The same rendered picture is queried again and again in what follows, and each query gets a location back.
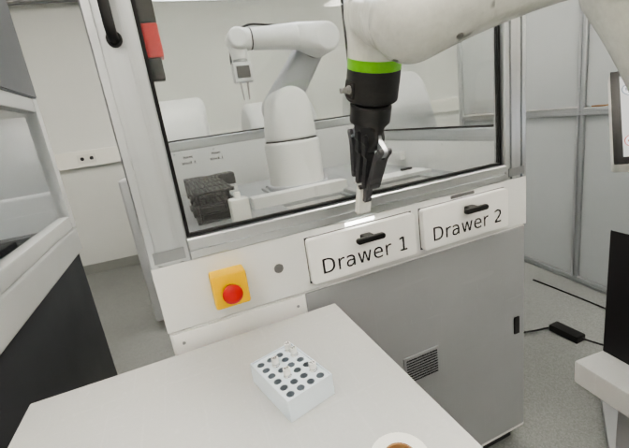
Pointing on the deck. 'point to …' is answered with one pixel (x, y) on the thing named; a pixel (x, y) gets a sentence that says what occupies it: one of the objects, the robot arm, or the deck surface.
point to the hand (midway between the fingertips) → (363, 198)
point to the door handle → (106, 12)
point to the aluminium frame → (157, 172)
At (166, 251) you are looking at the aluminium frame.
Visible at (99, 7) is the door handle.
